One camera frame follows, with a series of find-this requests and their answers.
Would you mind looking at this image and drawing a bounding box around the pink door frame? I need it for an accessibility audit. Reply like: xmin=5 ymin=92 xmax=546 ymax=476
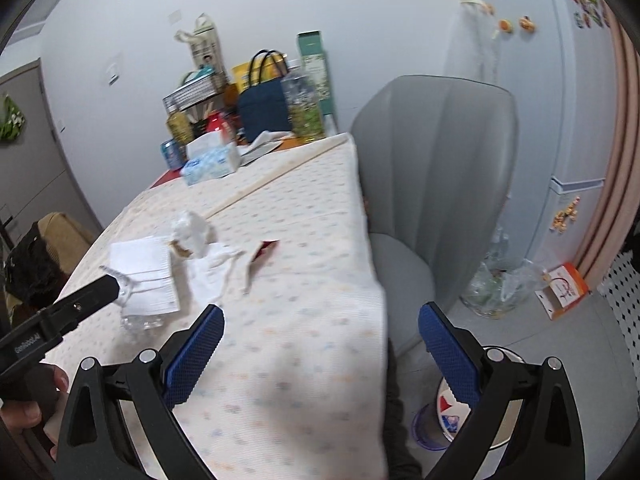
xmin=575 ymin=10 xmax=640 ymax=286

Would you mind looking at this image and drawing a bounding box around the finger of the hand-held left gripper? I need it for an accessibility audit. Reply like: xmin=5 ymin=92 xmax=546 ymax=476
xmin=42 ymin=275 xmax=122 ymax=333

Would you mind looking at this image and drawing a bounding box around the large yellow oil bottle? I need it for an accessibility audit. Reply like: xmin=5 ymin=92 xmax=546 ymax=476
xmin=280 ymin=60 xmax=327 ymax=143

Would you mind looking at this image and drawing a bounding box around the grey cabinet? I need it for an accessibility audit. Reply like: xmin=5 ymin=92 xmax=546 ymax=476
xmin=0 ymin=57 xmax=103 ymax=256

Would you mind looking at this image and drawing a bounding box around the beige paper bag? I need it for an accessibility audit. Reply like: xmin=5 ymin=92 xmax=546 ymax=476
xmin=175 ymin=12 xmax=226 ymax=73

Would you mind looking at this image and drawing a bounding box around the person's left hand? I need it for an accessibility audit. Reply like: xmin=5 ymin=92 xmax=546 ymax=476
xmin=0 ymin=365 xmax=70 ymax=446

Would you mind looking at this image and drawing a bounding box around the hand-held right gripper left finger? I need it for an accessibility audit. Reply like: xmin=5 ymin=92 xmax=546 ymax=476
xmin=52 ymin=304 xmax=226 ymax=480

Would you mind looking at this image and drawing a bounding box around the red torn wrapper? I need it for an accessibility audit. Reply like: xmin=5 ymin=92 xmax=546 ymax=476
xmin=243 ymin=239 xmax=280 ymax=295

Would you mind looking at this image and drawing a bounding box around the white refrigerator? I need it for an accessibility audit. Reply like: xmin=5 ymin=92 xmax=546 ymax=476
xmin=445 ymin=0 xmax=631 ymax=281

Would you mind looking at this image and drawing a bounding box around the black cloth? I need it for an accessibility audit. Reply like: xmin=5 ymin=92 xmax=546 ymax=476
xmin=5 ymin=222 xmax=66 ymax=301

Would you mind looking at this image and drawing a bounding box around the yellow bag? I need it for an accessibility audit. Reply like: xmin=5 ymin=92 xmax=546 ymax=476
xmin=230 ymin=60 xmax=286 ymax=92

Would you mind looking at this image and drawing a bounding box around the green hanging bag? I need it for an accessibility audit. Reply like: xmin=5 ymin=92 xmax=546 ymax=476
xmin=0 ymin=94 xmax=26 ymax=142

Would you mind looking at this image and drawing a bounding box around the blue drink can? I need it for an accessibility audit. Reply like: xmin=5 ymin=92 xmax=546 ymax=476
xmin=160 ymin=139 xmax=186 ymax=170

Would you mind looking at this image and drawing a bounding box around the blue cup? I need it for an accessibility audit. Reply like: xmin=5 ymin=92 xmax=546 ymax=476
xmin=411 ymin=405 xmax=451 ymax=451

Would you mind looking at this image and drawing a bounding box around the bundle of wooden chopsticks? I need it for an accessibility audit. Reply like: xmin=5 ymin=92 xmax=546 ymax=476
xmin=187 ymin=102 xmax=218 ymax=123

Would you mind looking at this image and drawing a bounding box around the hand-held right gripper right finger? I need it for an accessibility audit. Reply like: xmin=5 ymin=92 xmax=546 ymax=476
xmin=419 ymin=302 xmax=586 ymax=480

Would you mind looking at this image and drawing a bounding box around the floral cream tablecloth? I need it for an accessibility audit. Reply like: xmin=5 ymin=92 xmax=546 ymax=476
xmin=25 ymin=132 xmax=396 ymax=480

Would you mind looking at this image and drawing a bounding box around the small yellow oil bottle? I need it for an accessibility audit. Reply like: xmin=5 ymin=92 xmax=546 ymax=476
xmin=166 ymin=105 xmax=196 ymax=147

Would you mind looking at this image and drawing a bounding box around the cluster of small fridge magnets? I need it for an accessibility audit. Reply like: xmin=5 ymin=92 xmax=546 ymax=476
xmin=550 ymin=196 xmax=582 ymax=233

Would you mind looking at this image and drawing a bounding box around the orange white cardboard box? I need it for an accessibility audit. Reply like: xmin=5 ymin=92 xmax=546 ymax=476
xmin=534 ymin=262 xmax=590 ymax=322

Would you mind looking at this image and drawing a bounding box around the navy tote bag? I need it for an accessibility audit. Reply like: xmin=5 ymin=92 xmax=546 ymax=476
xmin=236 ymin=50 xmax=293 ymax=143

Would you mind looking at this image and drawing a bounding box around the clear plastic bag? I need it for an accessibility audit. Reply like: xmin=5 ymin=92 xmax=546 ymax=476
xmin=460 ymin=230 xmax=546 ymax=321

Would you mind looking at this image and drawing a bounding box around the clear plastic bottle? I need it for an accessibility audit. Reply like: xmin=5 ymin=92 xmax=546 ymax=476
xmin=119 ymin=305 xmax=168 ymax=333

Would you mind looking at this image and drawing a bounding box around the white pegboard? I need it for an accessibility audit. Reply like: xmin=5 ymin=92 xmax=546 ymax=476
xmin=597 ymin=247 xmax=640 ymax=356

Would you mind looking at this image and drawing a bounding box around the brown chair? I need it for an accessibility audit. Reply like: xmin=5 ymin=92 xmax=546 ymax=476
xmin=0 ymin=212 xmax=98 ymax=311

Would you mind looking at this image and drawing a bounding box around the grey upholstered chair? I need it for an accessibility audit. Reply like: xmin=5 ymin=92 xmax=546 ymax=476
xmin=350 ymin=75 xmax=518 ymax=351

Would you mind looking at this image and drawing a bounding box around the white hanging tote bag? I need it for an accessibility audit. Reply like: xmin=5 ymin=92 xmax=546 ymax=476
xmin=445 ymin=0 xmax=506 ymax=111

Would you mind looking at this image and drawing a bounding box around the blue white tissue pack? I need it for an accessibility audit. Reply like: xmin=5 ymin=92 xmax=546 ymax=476
xmin=179 ymin=132 xmax=241 ymax=187

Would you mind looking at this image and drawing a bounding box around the tall green box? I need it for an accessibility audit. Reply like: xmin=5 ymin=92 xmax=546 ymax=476
xmin=297 ymin=31 xmax=338 ymax=131

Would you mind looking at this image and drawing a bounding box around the white tissue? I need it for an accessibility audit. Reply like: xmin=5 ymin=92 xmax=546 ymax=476
xmin=170 ymin=210 xmax=218 ymax=259
xmin=187 ymin=242 xmax=246 ymax=307

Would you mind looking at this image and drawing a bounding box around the white round bin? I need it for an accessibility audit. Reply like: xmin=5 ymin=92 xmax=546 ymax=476
xmin=435 ymin=377 xmax=511 ymax=451

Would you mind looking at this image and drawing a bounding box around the black wire basket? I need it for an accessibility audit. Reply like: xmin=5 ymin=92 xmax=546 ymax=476
xmin=162 ymin=74 xmax=226 ymax=111

